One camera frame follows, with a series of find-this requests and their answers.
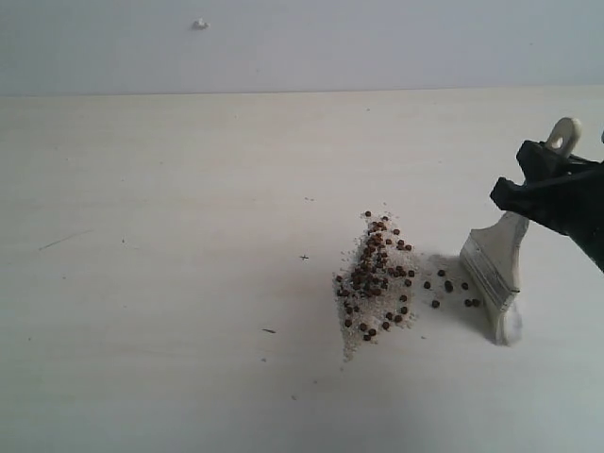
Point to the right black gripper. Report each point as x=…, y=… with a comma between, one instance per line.
x=562, y=192

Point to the white wooden paint brush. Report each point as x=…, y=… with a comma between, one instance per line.
x=491, y=255

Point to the scattered rice and brown pellets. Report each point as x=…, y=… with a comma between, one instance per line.
x=386, y=280

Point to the small white wall hook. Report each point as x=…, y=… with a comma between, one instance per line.
x=200, y=24

